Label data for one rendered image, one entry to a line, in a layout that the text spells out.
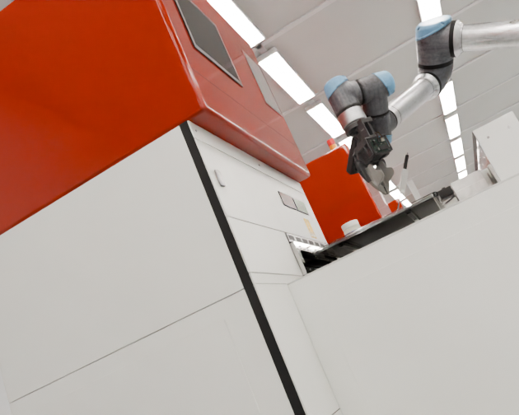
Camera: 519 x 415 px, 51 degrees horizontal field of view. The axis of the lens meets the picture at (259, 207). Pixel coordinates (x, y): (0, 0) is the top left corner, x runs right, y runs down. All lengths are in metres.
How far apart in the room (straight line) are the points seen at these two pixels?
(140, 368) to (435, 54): 1.32
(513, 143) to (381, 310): 0.47
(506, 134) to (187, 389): 0.89
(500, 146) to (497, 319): 0.38
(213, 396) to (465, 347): 0.53
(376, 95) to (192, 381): 0.93
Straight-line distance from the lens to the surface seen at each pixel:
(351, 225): 2.14
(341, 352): 1.29
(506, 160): 1.33
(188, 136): 1.25
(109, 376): 1.31
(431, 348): 1.25
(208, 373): 1.18
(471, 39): 1.91
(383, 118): 1.66
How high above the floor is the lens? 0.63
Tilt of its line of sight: 17 degrees up
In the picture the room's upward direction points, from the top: 23 degrees counter-clockwise
